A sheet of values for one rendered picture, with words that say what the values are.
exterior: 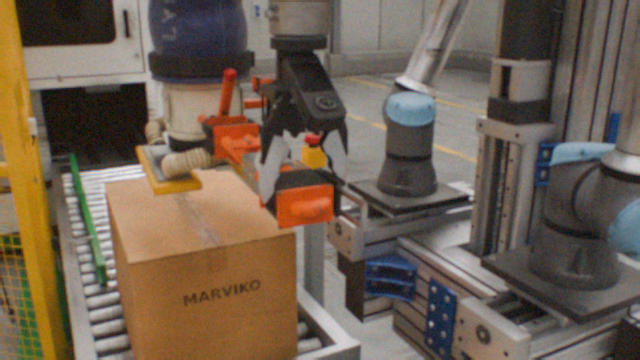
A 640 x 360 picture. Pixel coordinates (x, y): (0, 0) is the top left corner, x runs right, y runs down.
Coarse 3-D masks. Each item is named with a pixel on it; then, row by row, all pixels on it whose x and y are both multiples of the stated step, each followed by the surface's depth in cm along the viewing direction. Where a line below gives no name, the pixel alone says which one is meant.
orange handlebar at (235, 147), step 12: (252, 108) 132; (264, 108) 133; (204, 120) 111; (228, 144) 93; (240, 144) 91; (252, 144) 91; (228, 156) 94; (240, 156) 87; (288, 168) 80; (300, 204) 67; (312, 204) 67; (324, 204) 68; (300, 216) 67; (312, 216) 67
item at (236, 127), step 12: (216, 120) 104; (228, 120) 105; (240, 120) 106; (252, 120) 104; (216, 132) 97; (228, 132) 98; (240, 132) 99; (252, 132) 99; (204, 144) 103; (216, 144) 97; (216, 156) 98
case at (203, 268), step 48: (144, 192) 161; (192, 192) 161; (240, 192) 161; (144, 240) 129; (192, 240) 129; (240, 240) 129; (288, 240) 134; (144, 288) 121; (192, 288) 126; (240, 288) 132; (288, 288) 138; (144, 336) 125; (192, 336) 130; (240, 336) 136; (288, 336) 142
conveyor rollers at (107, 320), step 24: (120, 168) 321; (72, 192) 279; (96, 192) 283; (72, 216) 248; (96, 216) 251; (96, 288) 187; (96, 312) 172; (120, 312) 174; (96, 336) 163; (120, 336) 160
